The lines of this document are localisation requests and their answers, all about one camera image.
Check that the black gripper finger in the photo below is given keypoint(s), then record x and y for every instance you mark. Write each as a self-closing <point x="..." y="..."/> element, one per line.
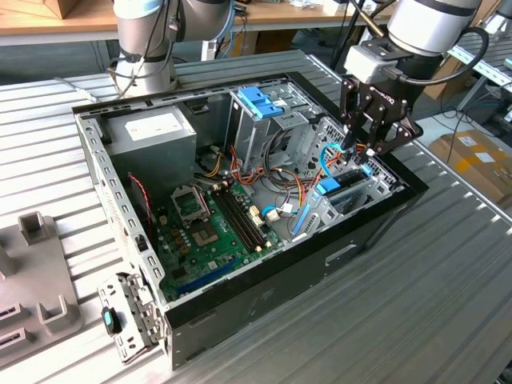
<point x="350" y="108"/>
<point x="404" y="134"/>

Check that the hard disk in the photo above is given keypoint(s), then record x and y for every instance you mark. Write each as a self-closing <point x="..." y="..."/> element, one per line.
<point x="330" y="187"/>

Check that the grey background robot arm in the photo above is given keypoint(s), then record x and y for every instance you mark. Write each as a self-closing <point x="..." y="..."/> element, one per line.
<point x="502" y="20"/>

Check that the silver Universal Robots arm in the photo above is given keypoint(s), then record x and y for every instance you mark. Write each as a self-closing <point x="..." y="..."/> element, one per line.
<point x="136" y="40"/>

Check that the grey metal disk bay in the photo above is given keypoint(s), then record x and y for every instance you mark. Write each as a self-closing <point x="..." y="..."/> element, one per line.
<point x="326" y="214"/>

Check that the black tripod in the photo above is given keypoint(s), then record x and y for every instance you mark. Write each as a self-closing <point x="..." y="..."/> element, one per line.
<point x="342" y="48"/>

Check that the brown cardboard box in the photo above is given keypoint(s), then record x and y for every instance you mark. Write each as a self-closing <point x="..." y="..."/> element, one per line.
<point x="472" y="168"/>

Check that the blue plastic drive latch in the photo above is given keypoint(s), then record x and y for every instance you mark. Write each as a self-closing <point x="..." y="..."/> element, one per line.
<point x="256" y="102"/>

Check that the grey metal optical drive cage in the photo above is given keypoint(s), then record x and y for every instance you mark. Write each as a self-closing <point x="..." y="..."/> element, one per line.
<point x="250" y="140"/>

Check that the long wooden desk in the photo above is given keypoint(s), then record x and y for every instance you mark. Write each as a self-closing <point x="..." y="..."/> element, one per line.
<point x="300" y="14"/>

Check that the black RAM slot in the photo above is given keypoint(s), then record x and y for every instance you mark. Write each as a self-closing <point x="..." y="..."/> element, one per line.
<point x="234" y="222"/>
<point x="238" y="220"/>
<point x="248" y="216"/>
<point x="243" y="218"/>

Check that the black open PC case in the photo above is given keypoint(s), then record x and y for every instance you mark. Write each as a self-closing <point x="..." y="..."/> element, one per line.
<point x="280" y="288"/>

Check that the green motherboard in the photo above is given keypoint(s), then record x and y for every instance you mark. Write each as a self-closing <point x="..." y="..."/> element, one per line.
<point x="216" y="260"/>

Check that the grey power supply unit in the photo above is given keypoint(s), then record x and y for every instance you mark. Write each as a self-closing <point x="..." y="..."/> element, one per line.
<point x="152" y="164"/>

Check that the blue expansion slot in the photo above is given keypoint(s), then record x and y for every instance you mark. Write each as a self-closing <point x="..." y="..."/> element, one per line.
<point x="200" y="282"/>

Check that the grey metal slot retainer flap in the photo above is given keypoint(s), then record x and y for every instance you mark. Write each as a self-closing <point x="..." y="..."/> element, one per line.
<point x="136" y="304"/>

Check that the brown wooden box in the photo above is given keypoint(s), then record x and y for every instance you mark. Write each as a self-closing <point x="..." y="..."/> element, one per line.
<point x="72" y="8"/>

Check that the grey parts rack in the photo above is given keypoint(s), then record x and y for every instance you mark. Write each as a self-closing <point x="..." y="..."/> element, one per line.
<point x="36" y="272"/>

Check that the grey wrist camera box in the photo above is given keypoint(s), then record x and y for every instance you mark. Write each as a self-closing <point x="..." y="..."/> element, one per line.
<point x="372" y="60"/>

